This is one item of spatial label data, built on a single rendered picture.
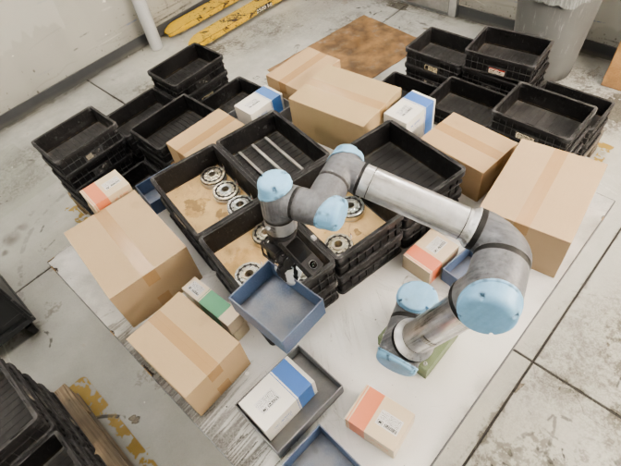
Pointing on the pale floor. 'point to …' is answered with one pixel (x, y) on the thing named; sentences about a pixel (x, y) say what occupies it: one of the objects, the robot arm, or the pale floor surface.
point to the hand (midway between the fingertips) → (295, 282)
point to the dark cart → (13, 313)
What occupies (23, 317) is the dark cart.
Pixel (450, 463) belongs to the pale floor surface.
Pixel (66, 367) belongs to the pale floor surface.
